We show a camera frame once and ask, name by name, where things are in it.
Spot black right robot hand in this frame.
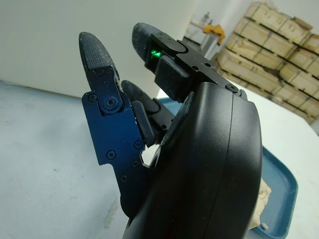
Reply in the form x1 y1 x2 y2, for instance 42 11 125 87
79 22 264 239

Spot white bread slice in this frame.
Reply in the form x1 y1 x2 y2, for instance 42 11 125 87
250 179 272 222

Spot blue plastic tray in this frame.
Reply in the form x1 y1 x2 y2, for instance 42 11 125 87
156 96 299 236

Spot yellow jacket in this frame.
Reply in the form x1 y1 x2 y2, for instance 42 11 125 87
203 23 225 46

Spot stacked wooden crates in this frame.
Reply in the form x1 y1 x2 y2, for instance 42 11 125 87
216 1 319 124

